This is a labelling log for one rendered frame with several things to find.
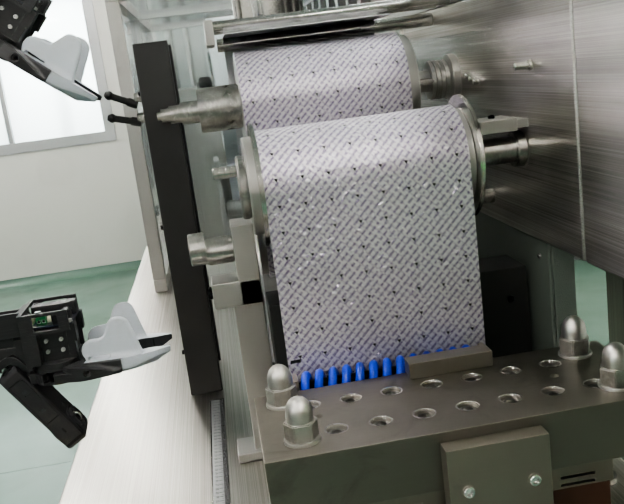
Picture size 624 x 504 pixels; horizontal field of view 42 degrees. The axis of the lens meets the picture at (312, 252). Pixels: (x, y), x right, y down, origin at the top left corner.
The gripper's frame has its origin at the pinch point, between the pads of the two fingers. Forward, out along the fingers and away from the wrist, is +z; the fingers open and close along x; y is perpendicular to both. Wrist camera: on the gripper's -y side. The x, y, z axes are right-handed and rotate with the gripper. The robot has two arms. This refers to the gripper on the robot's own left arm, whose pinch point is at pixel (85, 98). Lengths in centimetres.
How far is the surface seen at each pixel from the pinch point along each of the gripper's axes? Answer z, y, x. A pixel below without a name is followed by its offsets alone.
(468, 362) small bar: 50, -2, -12
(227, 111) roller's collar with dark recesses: 15.1, 7.0, 22.0
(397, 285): 40.5, 1.0, -6.2
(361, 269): 35.9, 0.4, -6.2
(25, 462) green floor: 28, -156, 216
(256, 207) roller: 22.0, 0.1, -5.4
